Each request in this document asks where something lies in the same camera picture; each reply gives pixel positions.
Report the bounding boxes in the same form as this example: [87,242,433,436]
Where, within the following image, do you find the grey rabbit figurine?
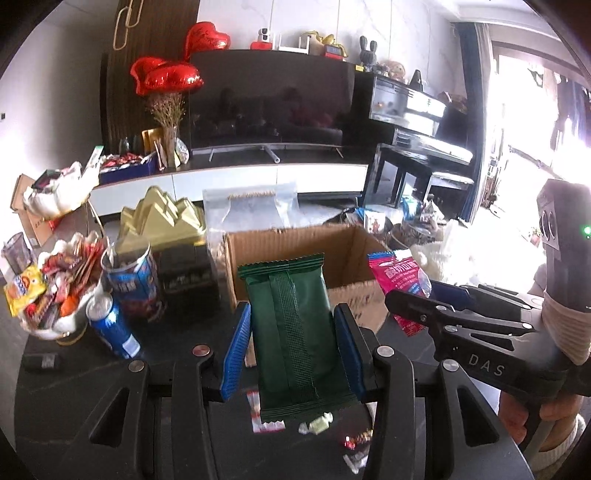
[358,36,379,70]

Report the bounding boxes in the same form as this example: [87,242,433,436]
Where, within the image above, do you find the pale green candy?
[298,413,334,435]

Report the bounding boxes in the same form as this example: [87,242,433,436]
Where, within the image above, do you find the black piano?
[351,71,476,185]

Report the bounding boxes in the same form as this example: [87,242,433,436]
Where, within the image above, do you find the flat brown cardboard piece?
[11,174,88,247]

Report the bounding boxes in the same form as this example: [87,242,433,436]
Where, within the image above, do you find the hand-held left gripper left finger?
[60,302,252,480]

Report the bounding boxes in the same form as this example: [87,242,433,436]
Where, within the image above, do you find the person's right forearm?
[526,415,591,474]

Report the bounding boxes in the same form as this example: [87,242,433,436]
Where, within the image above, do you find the gold mountain-shaped box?
[115,186,207,250]

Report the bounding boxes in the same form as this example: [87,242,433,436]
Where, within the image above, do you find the black television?
[187,50,356,160]

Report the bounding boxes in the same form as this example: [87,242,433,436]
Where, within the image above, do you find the dried flowers in vase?
[145,92,188,169]

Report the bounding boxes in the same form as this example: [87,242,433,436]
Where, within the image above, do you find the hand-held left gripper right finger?
[333,302,532,480]

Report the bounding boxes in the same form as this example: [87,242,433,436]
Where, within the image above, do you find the green snack packet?
[238,253,363,422]

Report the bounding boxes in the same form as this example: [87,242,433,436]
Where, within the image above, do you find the blue tray of red snacks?
[98,152,160,185]

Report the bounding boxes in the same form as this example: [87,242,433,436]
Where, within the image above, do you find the white plush sheep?
[411,222,476,282]

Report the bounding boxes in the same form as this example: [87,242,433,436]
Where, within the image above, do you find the gold wall ornament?
[113,0,144,51]

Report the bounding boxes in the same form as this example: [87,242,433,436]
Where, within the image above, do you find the red heart balloon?
[185,21,232,61]
[130,56,204,97]

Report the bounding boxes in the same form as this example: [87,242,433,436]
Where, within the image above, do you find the blue drink can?
[86,292,141,360]

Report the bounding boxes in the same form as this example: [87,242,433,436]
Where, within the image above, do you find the white bowl of snacks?
[4,231,109,342]

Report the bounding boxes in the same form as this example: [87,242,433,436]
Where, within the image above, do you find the patterned bowl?
[390,224,441,250]

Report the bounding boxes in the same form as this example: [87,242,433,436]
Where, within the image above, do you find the black gift box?
[157,244,222,319]

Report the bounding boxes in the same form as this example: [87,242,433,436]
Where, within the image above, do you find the white candy wrapper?
[342,452,370,475]

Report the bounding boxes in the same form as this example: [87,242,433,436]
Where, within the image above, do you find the brown cardboard box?
[223,224,393,367]

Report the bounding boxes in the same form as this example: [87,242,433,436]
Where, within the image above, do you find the pink snack packet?
[367,249,432,337]

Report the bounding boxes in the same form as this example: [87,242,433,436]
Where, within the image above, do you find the red wrapped candy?
[342,429,374,450]

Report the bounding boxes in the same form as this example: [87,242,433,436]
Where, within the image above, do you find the dark blue curtain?
[459,21,497,222]

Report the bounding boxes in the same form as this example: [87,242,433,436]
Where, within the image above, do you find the black piano bench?
[362,143,476,217]

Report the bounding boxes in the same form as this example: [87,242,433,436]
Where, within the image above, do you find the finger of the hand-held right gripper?
[429,281,548,319]
[385,290,539,340]

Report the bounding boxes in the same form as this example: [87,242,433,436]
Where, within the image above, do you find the white television cabinet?
[90,157,370,217]

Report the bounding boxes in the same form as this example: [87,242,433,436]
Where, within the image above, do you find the blue snack canister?
[100,242,167,319]

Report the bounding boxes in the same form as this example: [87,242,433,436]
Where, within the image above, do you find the person's right hand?
[499,392,589,455]

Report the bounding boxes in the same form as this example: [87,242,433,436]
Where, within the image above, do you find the white and red wrapper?
[247,390,287,435]

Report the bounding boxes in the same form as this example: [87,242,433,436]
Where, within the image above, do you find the clear zip bag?
[202,181,301,296]

